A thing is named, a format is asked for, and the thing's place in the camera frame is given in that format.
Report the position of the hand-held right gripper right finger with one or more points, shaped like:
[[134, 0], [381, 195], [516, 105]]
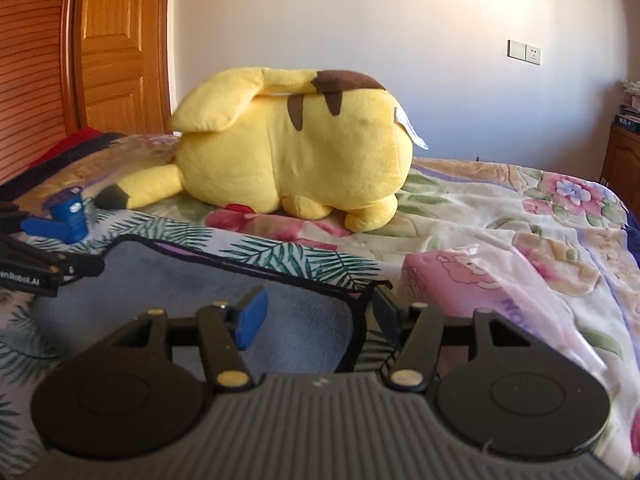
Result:
[[386, 321]]

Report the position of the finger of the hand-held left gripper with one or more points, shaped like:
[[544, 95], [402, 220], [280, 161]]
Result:
[[44, 227], [75, 265]]

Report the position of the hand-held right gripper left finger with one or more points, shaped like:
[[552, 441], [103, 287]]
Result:
[[251, 321]]

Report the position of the grey-blue towel with black edge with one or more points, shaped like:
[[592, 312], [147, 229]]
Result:
[[295, 310]]

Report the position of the small blue bottle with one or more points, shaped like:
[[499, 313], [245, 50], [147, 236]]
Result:
[[72, 217]]

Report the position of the dark blue cloth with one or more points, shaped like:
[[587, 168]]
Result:
[[60, 160]]

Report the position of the pink plastic tissue packet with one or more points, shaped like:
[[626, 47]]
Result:
[[460, 280]]

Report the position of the red cloth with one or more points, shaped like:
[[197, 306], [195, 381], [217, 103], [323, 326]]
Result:
[[75, 139]]

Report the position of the floral printed blanket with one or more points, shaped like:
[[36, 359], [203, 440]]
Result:
[[500, 210]]

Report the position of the wooden louvered wardrobe door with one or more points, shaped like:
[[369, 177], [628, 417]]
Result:
[[30, 60]]

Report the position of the yellow plush toy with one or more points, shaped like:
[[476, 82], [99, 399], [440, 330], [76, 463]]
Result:
[[320, 160]]

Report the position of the wooden panel door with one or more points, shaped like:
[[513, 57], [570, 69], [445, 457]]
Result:
[[122, 45]]

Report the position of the wooden nightstand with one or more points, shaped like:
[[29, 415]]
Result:
[[622, 157]]

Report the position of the stack of books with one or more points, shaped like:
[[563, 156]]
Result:
[[631, 107]]

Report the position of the white wall socket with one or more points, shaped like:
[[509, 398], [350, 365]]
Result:
[[524, 52]]

